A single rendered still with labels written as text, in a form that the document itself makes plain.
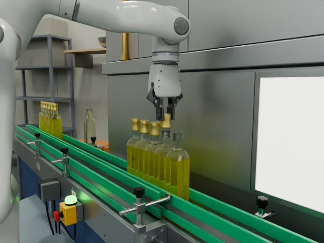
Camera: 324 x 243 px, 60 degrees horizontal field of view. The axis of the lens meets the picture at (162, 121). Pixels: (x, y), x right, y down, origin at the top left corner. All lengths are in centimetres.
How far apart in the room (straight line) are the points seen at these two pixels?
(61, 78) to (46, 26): 92
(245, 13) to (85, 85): 434
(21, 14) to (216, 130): 62
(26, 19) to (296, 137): 73
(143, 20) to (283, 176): 54
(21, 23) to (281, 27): 66
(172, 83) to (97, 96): 408
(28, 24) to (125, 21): 25
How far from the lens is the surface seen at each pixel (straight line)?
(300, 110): 74
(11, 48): 72
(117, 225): 93
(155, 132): 92
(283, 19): 81
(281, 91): 77
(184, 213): 83
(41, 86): 576
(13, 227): 90
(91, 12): 80
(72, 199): 117
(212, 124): 90
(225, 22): 92
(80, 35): 515
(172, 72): 86
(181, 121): 101
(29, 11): 81
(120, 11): 81
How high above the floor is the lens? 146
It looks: 8 degrees down
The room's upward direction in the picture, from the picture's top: straight up
